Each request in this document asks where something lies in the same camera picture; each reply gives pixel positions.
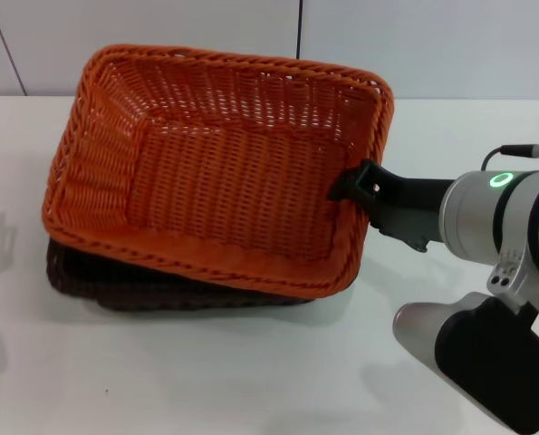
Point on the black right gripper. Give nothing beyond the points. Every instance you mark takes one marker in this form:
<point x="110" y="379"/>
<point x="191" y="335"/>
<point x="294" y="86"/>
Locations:
<point x="414" y="199"/>

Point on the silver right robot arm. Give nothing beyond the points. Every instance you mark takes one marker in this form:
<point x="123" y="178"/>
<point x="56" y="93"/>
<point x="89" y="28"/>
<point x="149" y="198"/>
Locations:
<point x="500" y="213"/>

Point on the orange woven basket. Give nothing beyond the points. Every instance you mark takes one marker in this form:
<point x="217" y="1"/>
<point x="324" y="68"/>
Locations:
<point x="224" y="181"/>

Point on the dark brown woven basket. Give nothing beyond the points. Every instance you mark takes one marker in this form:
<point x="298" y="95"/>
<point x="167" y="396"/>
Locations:
<point x="174" y="294"/>

